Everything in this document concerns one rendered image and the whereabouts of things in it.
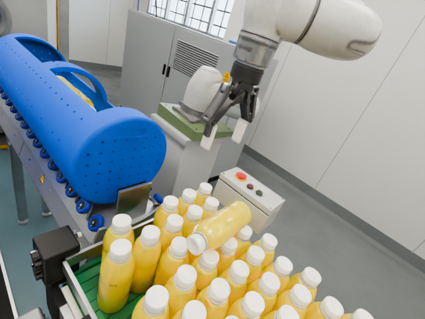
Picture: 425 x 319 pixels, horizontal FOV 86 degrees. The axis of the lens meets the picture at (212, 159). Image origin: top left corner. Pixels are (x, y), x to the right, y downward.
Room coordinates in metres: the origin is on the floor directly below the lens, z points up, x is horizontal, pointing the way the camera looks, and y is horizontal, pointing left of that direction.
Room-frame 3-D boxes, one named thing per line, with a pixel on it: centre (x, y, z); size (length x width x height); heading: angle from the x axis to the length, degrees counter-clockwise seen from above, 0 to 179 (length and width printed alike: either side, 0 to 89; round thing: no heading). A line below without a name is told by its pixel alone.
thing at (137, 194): (0.50, 0.18, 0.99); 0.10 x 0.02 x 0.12; 147
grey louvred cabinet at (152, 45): (3.00, 0.72, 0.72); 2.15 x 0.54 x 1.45; 54
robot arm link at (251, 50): (0.58, -0.01, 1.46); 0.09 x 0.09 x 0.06
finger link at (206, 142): (0.52, 0.03, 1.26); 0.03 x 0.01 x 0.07; 57
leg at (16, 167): (1.02, 1.10, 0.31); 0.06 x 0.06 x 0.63; 57
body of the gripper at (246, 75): (0.58, -0.01, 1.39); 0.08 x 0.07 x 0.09; 147
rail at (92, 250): (0.46, 0.12, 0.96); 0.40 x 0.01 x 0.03; 147
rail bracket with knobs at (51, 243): (0.31, 0.25, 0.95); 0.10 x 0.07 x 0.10; 147
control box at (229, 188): (0.63, -0.15, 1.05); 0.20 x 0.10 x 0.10; 57
